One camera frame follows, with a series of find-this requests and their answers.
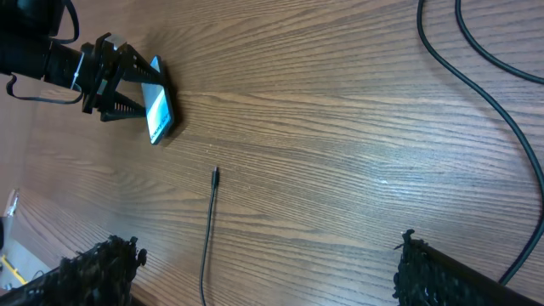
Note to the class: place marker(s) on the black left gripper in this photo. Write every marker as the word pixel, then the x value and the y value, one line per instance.
pixel 105 64

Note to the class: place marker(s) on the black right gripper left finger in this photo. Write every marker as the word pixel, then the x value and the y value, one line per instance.
pixel 103 275

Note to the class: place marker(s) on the Samsung Galaxy smartphone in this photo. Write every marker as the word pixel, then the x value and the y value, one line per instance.
pixel 159 111

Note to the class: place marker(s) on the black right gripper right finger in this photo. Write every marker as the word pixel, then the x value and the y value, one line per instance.
pixel 428 277

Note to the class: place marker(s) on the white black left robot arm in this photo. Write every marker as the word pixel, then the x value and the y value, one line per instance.
pixel 35 39

